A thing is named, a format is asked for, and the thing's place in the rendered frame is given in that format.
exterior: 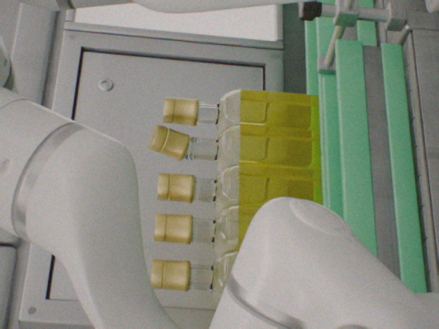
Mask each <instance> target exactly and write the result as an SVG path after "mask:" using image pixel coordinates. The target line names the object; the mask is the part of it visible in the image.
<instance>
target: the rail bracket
mask: <svg viewBox="0 0 439 329"><path fill-rule="evenodd" d="M321 16H325V17H332V18H333V25H334V26H335V30H334V33H333V37H332V39H331V43H330V45H329V49H328V52H327V56H326V57H324V56H318V59H317V69H318V73H322V74H331V75H336V63H335V41H336V40H337V39H342V38H343V35H344V32H345V29H346V27H354V26H355V24H356V22H357V21H360V20H362V21H369V22H378V23H385V30H386V31H393V32H400V31H401V30H402V28H403V26H404V23H405V22H406V20H407V15H406V9H405V3H399V2H391V1H390V2H389V4H388V5H387V8H386V10H384V9H377V8H363V7H360V6H359V0H335V5H333V4H325V3H321V1H317V0H316V1H309V2H302V3H300V7H299V19H300V20H301V21H313V20H314V19H315V18H320V17H321Z"/></svg>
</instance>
